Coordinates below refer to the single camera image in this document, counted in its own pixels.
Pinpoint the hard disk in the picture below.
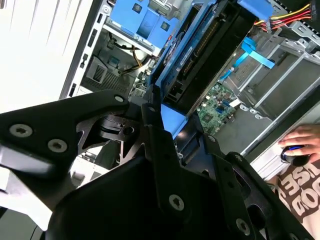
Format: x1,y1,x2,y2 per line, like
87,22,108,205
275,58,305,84
146,0,274,138

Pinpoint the red yellow power wire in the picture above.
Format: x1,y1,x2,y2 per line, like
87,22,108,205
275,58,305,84
253,2,313,33

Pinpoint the person's bare hand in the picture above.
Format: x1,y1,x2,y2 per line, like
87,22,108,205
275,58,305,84
277,124,320,162

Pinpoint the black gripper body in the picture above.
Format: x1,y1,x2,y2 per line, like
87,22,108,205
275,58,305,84
46,156,241,240

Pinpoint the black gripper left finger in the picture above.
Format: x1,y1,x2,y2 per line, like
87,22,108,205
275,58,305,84
0,84,193,223

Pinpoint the long blue data wire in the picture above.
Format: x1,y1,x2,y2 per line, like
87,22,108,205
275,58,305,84
217,36,276,82

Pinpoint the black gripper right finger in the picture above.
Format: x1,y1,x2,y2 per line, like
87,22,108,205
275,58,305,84
172,113,316,240

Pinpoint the round black tool blue ring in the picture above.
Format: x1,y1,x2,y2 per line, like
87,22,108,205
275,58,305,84
279,144,311,167

